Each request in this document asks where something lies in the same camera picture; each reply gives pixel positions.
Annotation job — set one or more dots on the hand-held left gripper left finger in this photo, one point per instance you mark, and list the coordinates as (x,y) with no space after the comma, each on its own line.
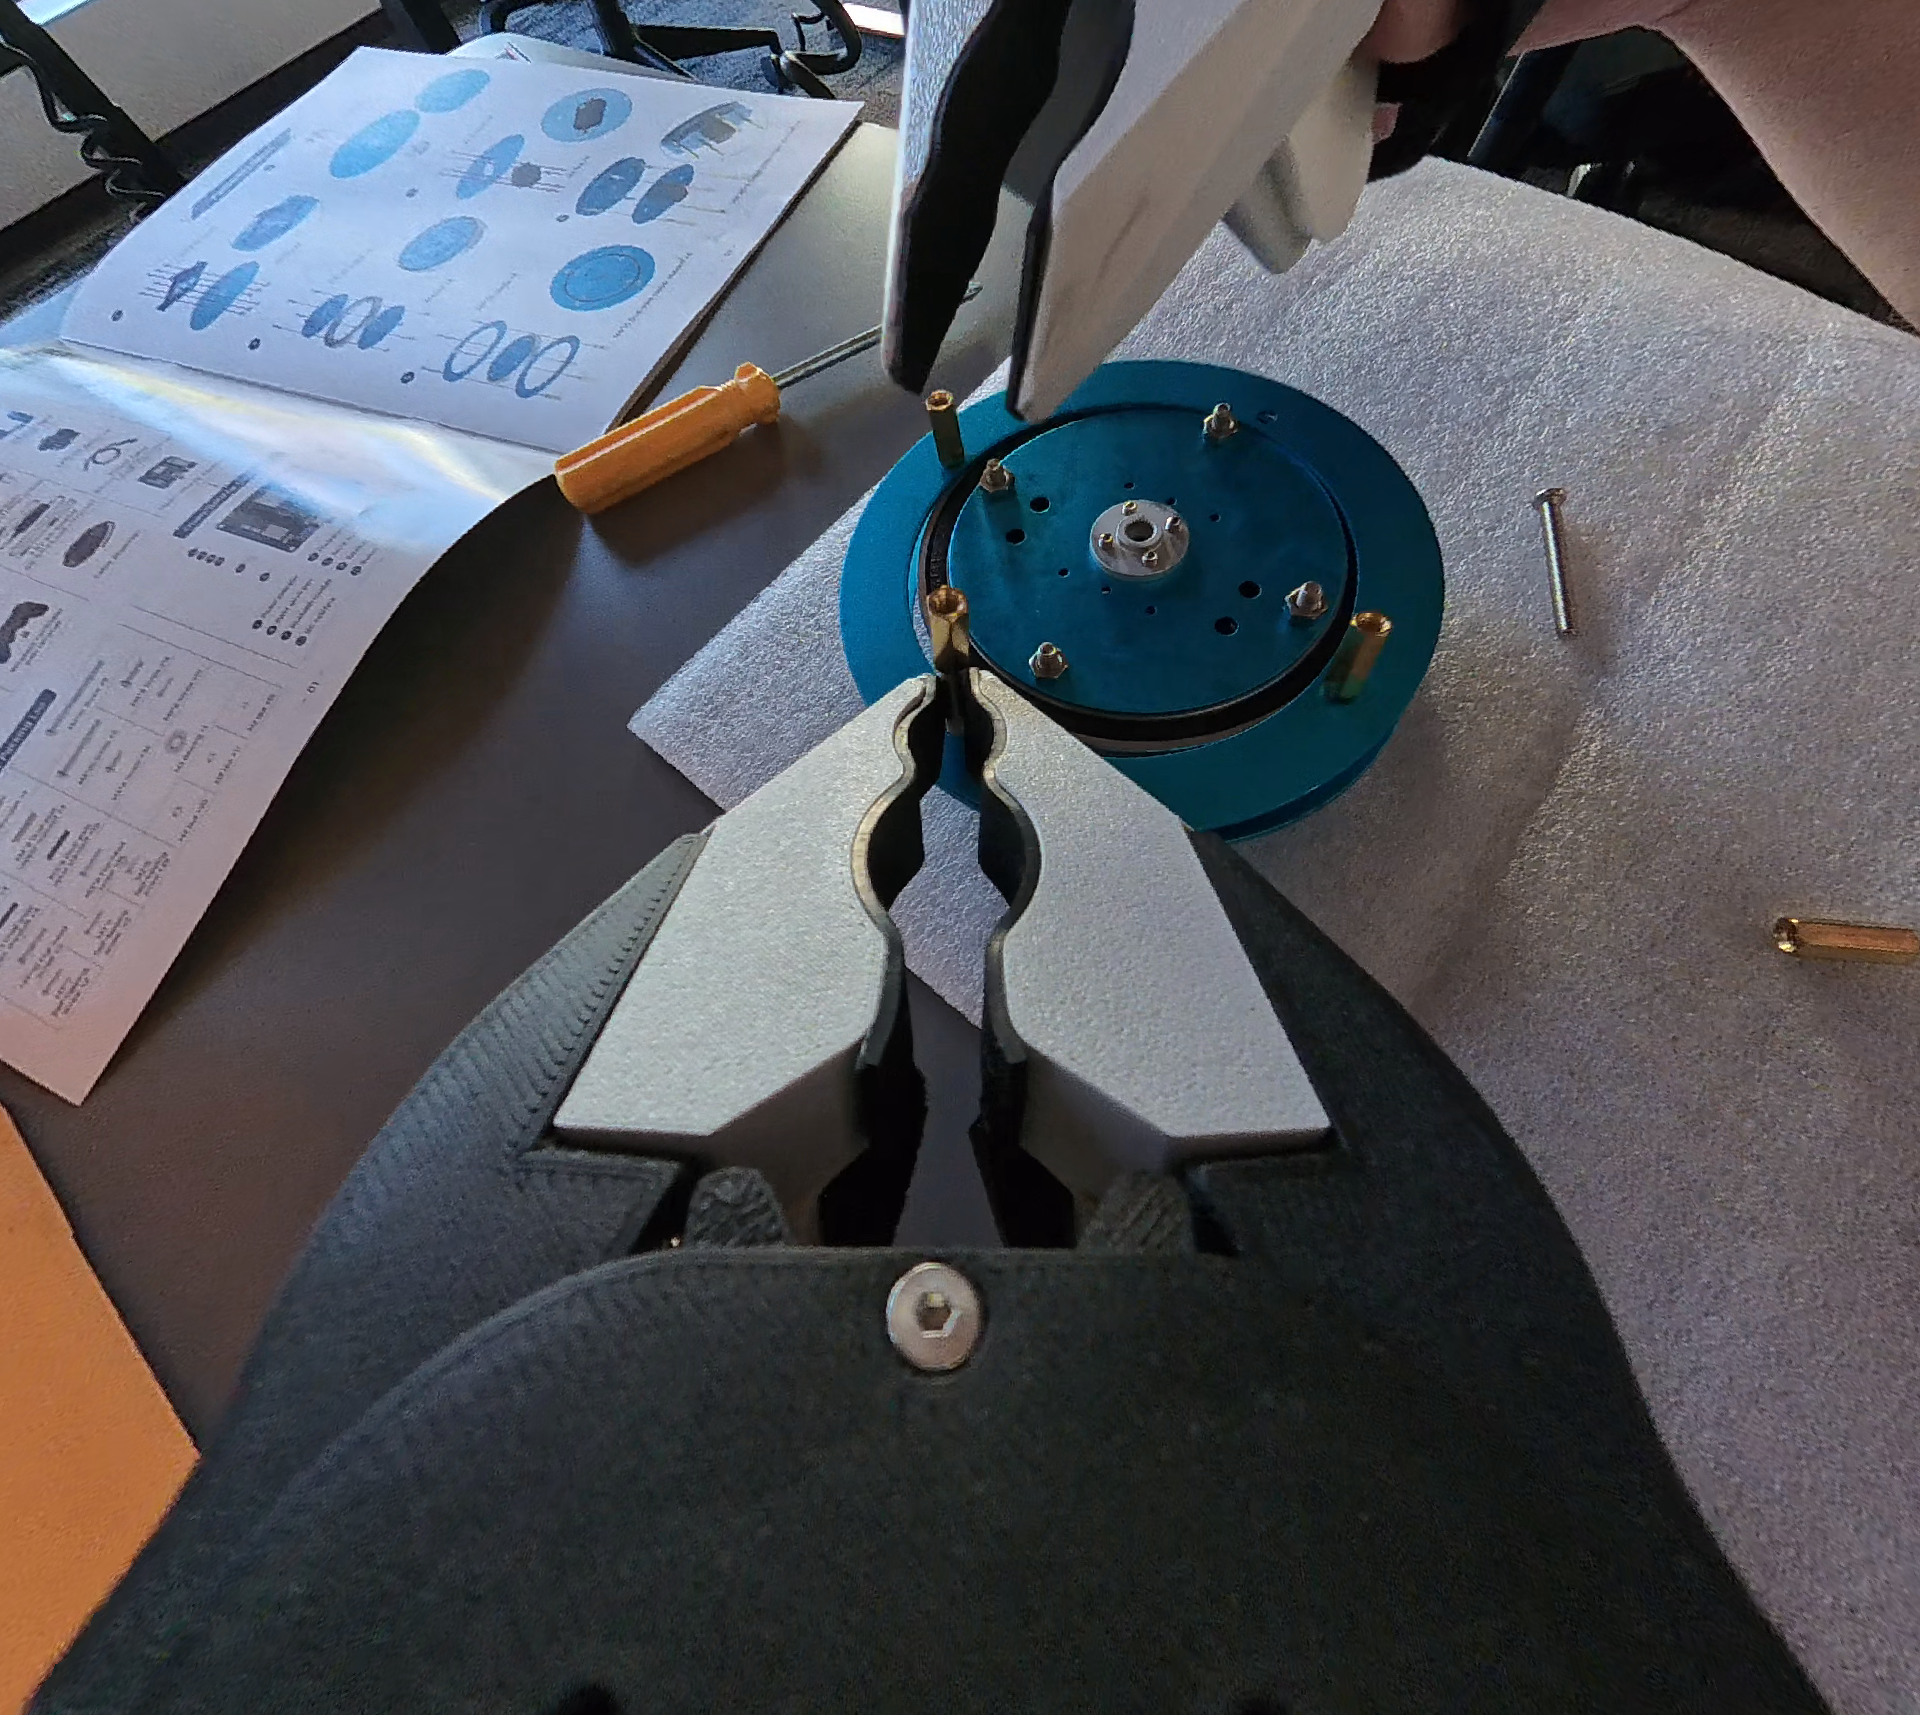
(736,996)

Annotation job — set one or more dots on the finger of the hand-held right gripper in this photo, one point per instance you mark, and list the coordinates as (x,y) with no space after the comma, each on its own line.
(1201,97)
(947,67)

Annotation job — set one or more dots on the silver screw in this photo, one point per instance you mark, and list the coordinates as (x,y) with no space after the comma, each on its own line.
(1552,561)

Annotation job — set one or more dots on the dark grey desk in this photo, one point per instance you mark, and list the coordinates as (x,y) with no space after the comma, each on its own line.
(420,936)

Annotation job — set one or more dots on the blue disc with bearing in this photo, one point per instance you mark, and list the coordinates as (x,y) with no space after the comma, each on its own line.
(1201,621)

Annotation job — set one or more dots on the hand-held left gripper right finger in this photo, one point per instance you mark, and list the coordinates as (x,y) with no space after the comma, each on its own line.
(1156,996)

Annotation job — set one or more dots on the blue round metal base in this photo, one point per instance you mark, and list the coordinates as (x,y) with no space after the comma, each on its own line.
(886,547)

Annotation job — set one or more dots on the printed instruction booklet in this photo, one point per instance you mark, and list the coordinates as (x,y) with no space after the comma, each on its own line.
(300,397)

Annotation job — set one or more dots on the white foam sheet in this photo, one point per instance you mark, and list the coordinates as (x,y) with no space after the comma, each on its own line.
(1680,757)

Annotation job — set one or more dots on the brass standoff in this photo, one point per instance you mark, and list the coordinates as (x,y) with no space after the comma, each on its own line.
(943,429)
(948,627)
(1846,940)
(1360,657)

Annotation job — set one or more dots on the orange cardboard box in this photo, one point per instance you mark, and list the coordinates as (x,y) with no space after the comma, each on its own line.
(61,1446)

